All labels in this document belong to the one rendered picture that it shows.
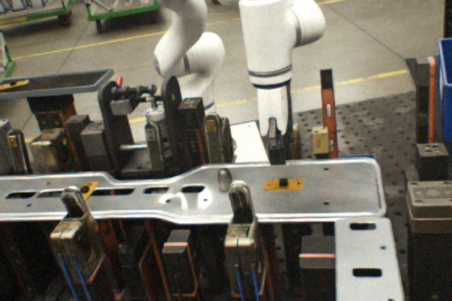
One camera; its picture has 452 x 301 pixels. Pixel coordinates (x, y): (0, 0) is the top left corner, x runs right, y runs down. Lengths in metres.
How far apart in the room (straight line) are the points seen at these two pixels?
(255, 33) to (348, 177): 0.38
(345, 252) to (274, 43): 0.38
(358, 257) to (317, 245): 0.09
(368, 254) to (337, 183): 0.23
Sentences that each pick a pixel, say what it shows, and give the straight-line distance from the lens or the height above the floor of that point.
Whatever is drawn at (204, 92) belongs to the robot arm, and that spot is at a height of 1.00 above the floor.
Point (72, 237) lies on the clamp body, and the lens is 1.03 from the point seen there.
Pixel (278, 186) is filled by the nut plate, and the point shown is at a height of 1.00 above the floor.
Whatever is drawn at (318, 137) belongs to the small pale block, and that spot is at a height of 1.05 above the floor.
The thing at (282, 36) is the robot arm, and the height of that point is 1.33.
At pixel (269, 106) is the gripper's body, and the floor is 1.21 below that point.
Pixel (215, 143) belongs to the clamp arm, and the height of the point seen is 1.04.
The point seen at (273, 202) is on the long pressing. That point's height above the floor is 1.00.
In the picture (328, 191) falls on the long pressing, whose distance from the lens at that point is 1.07.
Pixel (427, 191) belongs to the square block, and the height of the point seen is 1.06.
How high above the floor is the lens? 1.59
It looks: 26 degrees down
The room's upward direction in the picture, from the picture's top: 10 degrees counter-clockwise
